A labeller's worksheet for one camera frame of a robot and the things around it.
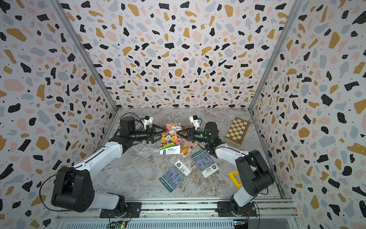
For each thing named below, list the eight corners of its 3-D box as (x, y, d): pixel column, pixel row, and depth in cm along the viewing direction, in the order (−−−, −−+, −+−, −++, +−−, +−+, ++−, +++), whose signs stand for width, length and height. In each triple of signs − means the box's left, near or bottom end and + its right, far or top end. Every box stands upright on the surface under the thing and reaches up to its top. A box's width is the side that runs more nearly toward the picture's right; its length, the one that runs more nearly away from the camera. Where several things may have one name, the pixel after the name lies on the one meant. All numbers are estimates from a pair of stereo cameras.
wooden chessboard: (223, 140, 105) (224, 137, 102) (234, 119, 119) (235, 116, 116) (240, 147, 101) (242, 145, 98) (249, 124, 115) (250, 122, 112)
